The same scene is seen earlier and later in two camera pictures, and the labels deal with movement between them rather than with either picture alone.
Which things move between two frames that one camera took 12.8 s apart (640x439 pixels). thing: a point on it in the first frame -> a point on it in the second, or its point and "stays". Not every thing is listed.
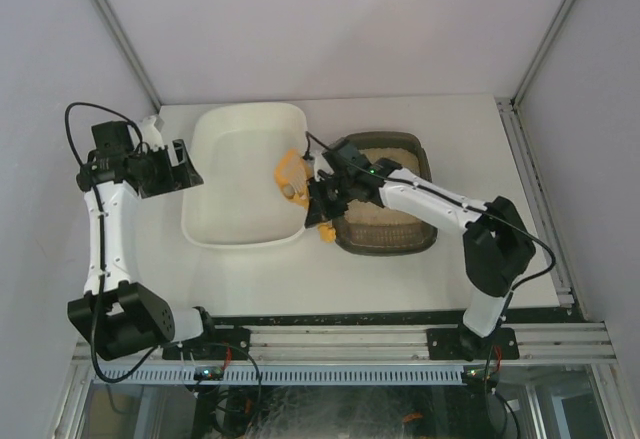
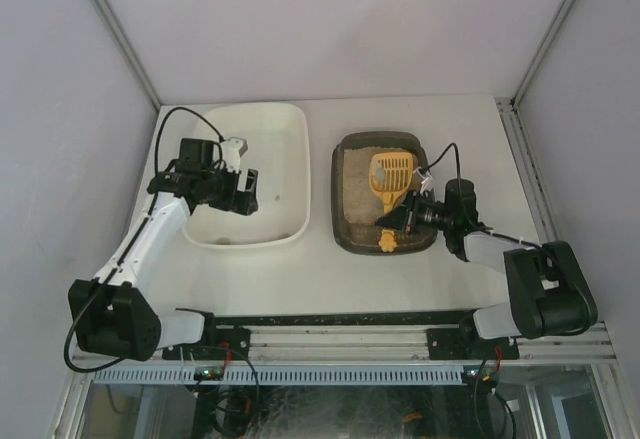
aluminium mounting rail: (355, 344) stays
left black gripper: (163, 170) -> (240, 191)
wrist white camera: (320, 163) -> (426, 178)
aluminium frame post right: (553, 36) stays
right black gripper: (321, 199) -> (409, 212)
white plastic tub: (235, 149) stays
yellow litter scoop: (300, 167) -> (390, 173)
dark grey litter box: (372, 229) stays
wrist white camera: (151, 134) -> (233, 149)
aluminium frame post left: (125, 39) stays
